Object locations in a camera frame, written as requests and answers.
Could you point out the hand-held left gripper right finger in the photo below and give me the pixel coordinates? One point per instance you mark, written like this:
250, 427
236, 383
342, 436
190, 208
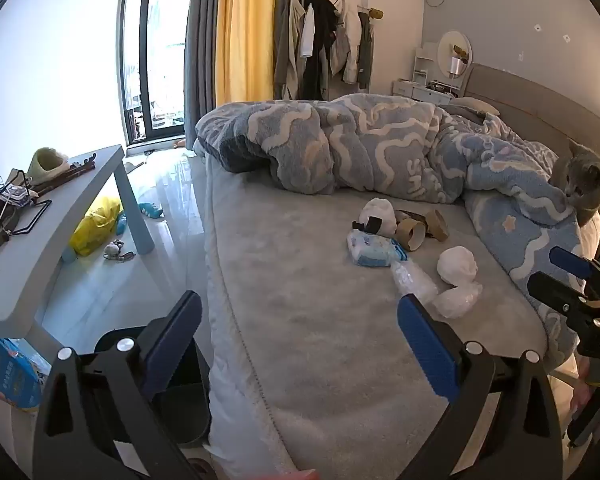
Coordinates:
427, 345

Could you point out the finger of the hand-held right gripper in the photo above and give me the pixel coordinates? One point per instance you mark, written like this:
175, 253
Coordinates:
570, 261
555, 290

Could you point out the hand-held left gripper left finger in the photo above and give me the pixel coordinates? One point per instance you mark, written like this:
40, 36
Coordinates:
172, 345

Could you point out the dark trash bin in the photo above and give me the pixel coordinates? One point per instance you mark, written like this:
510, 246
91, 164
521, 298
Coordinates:
182, 410

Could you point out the tape roll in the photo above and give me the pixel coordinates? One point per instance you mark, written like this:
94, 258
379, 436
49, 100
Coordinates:
403, 242

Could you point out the black packet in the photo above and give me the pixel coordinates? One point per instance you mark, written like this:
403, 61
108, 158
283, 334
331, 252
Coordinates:
367, 225

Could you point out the white tissue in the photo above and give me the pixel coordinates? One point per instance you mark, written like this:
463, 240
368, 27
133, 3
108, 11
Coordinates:
380, 211

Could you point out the crumpled white plastic wrap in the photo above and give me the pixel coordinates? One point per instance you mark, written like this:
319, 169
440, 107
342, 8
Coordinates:
457, 302

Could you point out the clear plastic bag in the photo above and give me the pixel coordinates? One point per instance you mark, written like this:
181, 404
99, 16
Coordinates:
412, 280

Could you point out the white tissue ball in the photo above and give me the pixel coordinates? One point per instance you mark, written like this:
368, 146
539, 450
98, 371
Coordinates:
457, 265

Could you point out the grey cat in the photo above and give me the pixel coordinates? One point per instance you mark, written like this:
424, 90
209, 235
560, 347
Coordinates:
580, 175

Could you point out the wet wipes packet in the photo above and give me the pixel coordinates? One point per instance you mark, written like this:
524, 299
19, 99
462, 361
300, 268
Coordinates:
375, 250

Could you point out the keyring with grey charm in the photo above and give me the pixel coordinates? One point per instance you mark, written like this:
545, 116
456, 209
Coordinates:
114, 251

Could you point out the brown cardboard tape core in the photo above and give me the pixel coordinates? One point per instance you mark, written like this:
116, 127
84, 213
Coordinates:
438, 232

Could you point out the small blue toy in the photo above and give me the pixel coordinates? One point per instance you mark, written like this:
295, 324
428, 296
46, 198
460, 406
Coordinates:
121, 224

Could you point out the light blue cup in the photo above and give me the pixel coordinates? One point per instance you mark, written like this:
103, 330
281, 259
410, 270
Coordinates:
69, 255

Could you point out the yellow plastic bag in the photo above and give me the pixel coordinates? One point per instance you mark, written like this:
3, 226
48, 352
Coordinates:
92, 227

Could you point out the light blue table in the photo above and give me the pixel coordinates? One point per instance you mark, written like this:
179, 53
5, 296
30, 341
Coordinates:
55, 240

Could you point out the grey padded headboard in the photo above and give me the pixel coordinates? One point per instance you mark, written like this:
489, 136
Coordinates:
530, 105

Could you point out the blue printed package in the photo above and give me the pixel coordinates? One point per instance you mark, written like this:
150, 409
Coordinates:
10, 372

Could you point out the grey pillow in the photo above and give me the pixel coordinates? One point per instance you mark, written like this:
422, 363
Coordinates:
475, 105

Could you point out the dark wooden sticks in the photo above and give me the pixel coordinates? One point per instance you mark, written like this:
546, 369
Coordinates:
75, 172

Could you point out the green fluffy slipper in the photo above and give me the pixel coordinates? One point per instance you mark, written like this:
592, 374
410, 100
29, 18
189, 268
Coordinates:
47, 165

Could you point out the white vanity dresser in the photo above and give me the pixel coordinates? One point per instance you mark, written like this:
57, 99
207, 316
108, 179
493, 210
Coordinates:
420, 91

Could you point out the grey wavy-pattern fleece blanket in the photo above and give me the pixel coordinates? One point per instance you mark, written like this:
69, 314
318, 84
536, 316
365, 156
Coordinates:
355, 130

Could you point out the round white mirror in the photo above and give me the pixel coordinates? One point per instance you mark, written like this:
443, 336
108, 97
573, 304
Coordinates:
450, 52

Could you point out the black-framed glass door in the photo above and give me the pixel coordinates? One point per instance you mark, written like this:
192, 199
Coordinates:
152, 60

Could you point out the grey-green garment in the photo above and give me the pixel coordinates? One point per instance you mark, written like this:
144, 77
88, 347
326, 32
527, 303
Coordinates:
366, 50

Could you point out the grey curtain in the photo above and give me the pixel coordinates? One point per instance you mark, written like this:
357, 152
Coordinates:
202, 45

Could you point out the white jacket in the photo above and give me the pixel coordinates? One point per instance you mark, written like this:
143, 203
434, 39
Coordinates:
350, 45

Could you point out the black coat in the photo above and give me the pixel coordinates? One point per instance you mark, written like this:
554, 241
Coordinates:
322, 50

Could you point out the beige coat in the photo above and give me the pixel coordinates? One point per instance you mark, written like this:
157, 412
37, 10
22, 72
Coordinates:
286, 50

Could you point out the yellow curtain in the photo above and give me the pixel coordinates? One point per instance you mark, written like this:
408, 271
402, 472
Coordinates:
245, 30

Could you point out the white shirt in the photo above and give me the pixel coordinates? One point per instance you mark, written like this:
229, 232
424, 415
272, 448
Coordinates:
307, 35

